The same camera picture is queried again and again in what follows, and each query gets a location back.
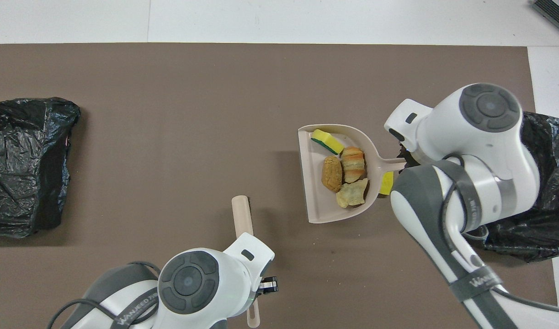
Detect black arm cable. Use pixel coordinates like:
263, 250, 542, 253
442, 153, 559, 316
48, 261, 163, 329

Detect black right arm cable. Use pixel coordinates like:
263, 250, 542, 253
442, 153, 559, 316

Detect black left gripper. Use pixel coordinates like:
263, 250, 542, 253
259, 276, 279, 295

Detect brown table mat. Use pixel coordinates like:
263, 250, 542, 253
0, 43, 559, 329

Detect brown toy bread loaf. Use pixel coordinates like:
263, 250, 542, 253
321, 156, 343, 193

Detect beige brush black bristles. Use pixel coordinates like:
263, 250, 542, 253
232, 195, 261, 329

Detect rectangular yellow green sponge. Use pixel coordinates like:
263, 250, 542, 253
311, 129, 345, 155

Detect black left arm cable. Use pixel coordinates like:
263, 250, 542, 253
48, 261, 163, 329

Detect grey ribbed panel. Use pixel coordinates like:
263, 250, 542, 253
533, 0, 559, 39

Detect beige plastic dustpan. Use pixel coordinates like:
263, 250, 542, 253
298, 124, 407, 224

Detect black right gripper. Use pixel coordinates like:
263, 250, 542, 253
398, 142, 419, 167

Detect notched yellow sponge piece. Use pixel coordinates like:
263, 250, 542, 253
379, 171, 395, 196

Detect pale toy pastry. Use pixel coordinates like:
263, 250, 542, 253
336, 178, 369, 208

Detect striped toy croissant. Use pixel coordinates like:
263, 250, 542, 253
341, 146, 367, 183

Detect black bag lined bin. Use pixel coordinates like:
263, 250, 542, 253
0, 97, 81, 239
471, 111, 559, 263

